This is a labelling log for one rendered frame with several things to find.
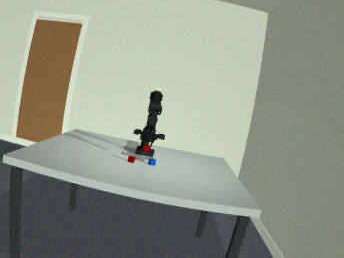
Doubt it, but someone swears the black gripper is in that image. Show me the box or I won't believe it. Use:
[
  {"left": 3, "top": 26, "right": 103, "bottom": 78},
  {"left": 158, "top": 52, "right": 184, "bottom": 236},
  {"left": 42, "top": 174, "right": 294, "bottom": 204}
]
[{"left": 133, "top": 122, "right": 165, "bottom": 149}]

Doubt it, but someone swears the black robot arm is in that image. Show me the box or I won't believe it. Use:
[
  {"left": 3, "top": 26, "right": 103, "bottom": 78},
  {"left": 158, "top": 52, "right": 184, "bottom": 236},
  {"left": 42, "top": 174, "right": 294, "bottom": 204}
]
[{"left": 139, "top": 90, "right": 163, "bottom": 150}]

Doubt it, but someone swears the blue cube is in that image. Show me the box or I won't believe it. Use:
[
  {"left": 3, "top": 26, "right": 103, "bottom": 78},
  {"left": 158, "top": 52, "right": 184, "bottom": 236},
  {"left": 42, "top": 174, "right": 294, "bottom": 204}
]
[{"left": 148, "top": 159, "right": 156, "bottom": 165}]

